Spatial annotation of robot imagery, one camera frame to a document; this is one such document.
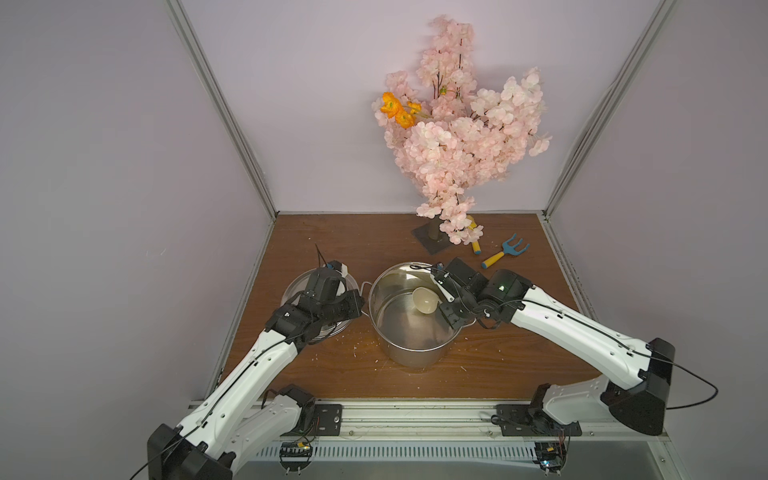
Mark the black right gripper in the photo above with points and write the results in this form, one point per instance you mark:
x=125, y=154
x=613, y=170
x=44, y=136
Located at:
x=453, y=294

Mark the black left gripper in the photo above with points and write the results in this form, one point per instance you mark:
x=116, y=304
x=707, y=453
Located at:
x=324, y=285

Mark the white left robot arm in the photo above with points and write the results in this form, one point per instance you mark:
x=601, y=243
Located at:
x=223, y=434

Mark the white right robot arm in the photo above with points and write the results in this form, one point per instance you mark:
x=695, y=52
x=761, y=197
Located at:
x=635, y=376

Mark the blue yellow toy rake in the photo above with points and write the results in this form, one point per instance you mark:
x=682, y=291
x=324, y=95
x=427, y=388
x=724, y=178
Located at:
x=513, y=246

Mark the left circuit board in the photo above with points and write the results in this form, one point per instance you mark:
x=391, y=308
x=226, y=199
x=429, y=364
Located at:
x=295, y=457

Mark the circuit board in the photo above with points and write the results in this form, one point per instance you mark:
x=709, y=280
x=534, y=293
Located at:
x=551, y=457
x=295, y=457

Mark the pink artificial blossom tree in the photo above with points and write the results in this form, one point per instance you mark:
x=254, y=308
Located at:
x=467, y=135

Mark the right circuit board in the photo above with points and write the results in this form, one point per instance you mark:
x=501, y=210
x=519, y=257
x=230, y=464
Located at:
x=551, y=457

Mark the orange artificial flower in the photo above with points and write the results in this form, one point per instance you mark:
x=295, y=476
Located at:
x=405, y=115

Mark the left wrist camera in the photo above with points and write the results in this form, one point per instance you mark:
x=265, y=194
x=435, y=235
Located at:
x=342, y=271

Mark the aluminium front rail frame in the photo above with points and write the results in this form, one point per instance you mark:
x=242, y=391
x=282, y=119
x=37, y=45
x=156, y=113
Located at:
x=455, y=430

